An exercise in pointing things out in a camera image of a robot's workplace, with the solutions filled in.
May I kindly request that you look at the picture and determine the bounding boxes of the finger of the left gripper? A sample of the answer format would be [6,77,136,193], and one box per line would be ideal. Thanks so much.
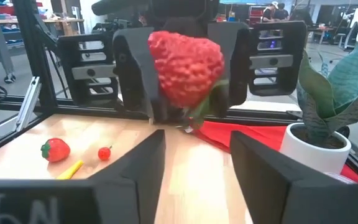
[208,21,251,119]
[112,26,168,126]

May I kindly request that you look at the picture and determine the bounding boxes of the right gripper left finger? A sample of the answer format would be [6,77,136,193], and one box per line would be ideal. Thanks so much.
[0,129,167,224]

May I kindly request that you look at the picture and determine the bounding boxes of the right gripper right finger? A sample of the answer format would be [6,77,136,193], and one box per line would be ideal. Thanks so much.
[230,130,358,224]

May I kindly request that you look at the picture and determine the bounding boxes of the bumpy red toy strawberry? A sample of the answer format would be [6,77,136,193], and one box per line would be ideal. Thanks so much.
[147,30,229,130]

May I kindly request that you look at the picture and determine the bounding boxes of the red toy cherry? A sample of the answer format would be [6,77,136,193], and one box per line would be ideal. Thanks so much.
[97,145,112,161]

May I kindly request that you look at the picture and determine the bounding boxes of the green plant in white pot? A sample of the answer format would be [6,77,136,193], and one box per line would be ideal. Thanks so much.
[280,39,358,175]

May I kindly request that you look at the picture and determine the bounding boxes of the red tool cabinet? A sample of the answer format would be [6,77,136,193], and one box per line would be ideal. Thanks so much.
[249,5,265,25]

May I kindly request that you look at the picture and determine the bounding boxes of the red strawberry toy green cap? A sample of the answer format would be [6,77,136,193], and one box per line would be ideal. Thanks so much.
[40,138,71,163]

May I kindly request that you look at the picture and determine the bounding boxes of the person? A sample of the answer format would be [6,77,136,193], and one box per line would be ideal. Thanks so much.
[273,2,290,21]
[261,1,279,23]

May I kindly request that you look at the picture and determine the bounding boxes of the silver aluminium extrusion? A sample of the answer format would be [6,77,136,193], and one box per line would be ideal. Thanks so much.
[14,76,42,133]

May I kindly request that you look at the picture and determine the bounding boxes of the red cloth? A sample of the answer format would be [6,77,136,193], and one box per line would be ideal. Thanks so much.
[194,120,358,184]

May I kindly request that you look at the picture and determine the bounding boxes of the wooden background table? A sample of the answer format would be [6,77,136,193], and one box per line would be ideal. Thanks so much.
[0,17,85,83]

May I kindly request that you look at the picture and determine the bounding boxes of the black office chair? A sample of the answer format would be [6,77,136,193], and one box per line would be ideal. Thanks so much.
[334,21,358,50]

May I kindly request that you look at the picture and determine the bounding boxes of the black aluminium rig frame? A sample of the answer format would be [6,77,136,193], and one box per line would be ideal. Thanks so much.
[0,0,358,183]

